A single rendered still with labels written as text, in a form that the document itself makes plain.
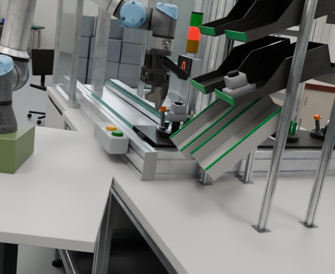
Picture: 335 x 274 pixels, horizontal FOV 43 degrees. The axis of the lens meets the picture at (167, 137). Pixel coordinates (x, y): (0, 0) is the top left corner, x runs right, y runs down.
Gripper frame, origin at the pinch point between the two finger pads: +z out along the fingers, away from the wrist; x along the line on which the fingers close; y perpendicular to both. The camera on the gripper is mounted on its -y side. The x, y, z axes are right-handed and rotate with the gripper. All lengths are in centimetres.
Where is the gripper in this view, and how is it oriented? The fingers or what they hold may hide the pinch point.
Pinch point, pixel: (159, 107)
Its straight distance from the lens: 153.6
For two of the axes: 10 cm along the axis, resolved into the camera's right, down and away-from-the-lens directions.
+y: -9.0, -0.2, -4.3
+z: -1.4, 9.5, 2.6
